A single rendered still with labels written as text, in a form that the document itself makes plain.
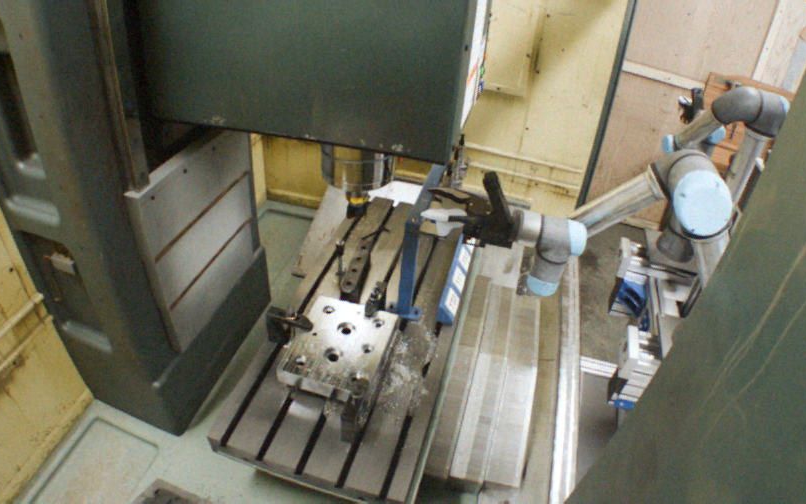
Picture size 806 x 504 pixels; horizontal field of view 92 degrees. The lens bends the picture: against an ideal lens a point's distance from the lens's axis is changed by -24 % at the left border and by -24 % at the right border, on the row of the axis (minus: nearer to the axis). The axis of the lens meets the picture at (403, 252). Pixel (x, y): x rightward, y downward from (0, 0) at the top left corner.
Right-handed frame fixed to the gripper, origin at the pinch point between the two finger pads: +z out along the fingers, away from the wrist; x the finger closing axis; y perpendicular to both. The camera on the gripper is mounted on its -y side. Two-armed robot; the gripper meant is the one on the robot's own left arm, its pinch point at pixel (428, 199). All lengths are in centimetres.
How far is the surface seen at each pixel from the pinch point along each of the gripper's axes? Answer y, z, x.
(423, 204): 16.5, 2.5, 24.2
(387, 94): -26.7, 9.0, -13.0
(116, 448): 84, 82, -40
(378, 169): -7.9, 10.4, -5.5
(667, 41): -15, -132, 252
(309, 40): -34.4, 23.7, -11.8
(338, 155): -10.6, 18.3, -7.5
